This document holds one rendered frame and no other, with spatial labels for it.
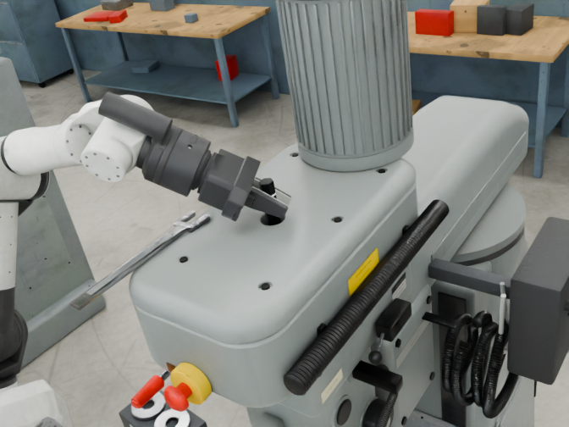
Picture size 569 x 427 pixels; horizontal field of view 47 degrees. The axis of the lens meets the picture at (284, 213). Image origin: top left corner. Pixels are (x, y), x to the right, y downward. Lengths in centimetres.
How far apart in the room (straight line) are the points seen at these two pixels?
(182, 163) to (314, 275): 24
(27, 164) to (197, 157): 28
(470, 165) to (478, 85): 419
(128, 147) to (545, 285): 66
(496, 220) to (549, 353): 44
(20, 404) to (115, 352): 265
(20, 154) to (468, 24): 410
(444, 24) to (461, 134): 341
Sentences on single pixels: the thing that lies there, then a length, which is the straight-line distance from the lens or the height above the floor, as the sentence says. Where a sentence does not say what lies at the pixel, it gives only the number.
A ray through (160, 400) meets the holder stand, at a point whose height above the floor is 114.
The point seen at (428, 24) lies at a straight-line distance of 490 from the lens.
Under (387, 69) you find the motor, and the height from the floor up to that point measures 205.
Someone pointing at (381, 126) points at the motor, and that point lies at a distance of 105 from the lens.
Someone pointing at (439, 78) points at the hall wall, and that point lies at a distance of 567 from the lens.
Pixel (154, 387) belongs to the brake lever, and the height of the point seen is 171.
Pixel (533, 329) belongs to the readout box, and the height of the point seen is 163.
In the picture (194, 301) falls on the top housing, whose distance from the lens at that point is 85.
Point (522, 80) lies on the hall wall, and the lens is 543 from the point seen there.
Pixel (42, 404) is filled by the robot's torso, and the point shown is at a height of 163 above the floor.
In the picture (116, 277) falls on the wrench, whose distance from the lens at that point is 93.
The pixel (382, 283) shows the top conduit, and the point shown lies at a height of 180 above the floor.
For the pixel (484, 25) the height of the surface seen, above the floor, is 94.
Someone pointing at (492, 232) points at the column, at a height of 156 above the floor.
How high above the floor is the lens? 241
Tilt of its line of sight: 32 degrees down
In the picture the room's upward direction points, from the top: 10 degrees counter-clockwise
